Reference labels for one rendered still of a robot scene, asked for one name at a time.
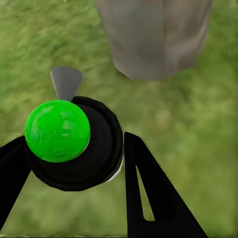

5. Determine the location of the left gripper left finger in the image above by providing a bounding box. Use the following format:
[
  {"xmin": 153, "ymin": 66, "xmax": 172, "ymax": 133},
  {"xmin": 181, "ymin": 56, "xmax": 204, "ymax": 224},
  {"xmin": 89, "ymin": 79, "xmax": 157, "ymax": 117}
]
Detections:
[{"xmin": 0, "ymin": 135, "xmax": 31, "ymax": 231}]

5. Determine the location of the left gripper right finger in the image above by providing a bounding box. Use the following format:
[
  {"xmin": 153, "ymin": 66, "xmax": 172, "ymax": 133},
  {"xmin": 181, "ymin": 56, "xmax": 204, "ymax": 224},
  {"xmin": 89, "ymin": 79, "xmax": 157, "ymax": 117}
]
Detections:
[{"xmin": 123, "ymin": 132, "xmax": 208, "ymax": 238}]

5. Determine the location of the tree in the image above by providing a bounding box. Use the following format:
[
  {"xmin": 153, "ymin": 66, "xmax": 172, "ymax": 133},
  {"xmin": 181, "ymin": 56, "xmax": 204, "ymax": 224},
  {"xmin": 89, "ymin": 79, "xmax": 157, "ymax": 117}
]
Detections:
[{"xmin": 94, "ymin": 0, "xmax": 213, "ymax": 101}]

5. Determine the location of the pesticide atomizer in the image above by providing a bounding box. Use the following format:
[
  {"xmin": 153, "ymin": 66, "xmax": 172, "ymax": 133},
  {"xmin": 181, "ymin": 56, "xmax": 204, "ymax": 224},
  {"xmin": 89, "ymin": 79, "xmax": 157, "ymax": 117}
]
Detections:
[{"xmin": 24, "ymin": 65, "xmax": 124, "ymax": 191}]

